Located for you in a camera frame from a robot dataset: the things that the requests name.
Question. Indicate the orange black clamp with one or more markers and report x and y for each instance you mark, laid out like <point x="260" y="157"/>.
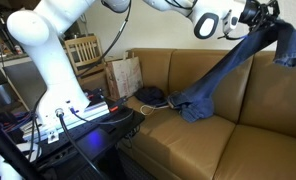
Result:
<point x="95" y="95"/>
<point x="118" y="105"/>

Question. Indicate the tan leather couch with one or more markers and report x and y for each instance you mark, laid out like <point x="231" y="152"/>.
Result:
<point x="204" y="146"/>

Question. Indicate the black perforated robot table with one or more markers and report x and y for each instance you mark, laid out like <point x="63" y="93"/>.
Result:
<point x="98" y="136"/>

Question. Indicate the dark navy garment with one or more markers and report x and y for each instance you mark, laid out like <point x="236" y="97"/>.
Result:
<point x="151" y="95"/>

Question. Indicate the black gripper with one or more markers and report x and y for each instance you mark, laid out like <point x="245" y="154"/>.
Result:
<point x="251" y="11"/>

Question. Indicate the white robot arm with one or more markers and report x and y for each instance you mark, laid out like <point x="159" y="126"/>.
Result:
<point x="54" y="66"/>

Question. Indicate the black tripod pole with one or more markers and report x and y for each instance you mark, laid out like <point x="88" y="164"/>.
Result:
<point x="8" y="150"/>

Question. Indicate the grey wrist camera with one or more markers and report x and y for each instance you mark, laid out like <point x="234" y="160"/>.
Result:
<point x="230" y="21"/>

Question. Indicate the wooden slatted chair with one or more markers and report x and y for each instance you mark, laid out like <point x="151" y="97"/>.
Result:
<point x="83" y="53"/>

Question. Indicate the blue denim jeans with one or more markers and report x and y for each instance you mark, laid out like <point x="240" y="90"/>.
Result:
<point x="221" y="76"/>

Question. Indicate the Trader Joe's paper bag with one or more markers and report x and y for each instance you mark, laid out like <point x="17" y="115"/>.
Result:
<point x="124" y="78"/>

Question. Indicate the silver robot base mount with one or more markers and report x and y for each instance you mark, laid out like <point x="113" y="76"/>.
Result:
<point x="88" y="115"/>

